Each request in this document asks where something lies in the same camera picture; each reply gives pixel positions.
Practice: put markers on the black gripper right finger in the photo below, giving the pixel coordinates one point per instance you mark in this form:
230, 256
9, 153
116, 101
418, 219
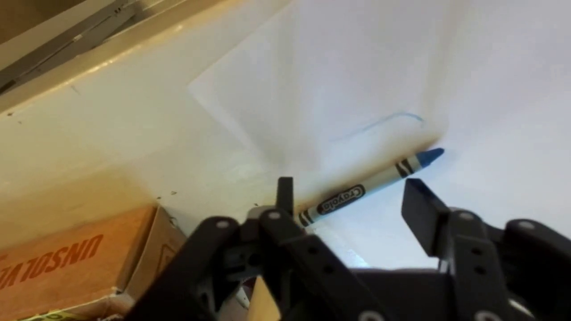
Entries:
425, 215

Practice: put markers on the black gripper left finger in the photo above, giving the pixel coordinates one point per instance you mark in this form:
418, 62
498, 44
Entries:
286, 197

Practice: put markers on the light blue crayon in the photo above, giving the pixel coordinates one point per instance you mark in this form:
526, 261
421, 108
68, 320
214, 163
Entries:
357, 190

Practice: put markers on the white paper sheet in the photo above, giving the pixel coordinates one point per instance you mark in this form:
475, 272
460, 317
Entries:
332, 72

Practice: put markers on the brown Unsolved Case Files box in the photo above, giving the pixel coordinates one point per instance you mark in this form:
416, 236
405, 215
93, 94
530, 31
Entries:
71, 261

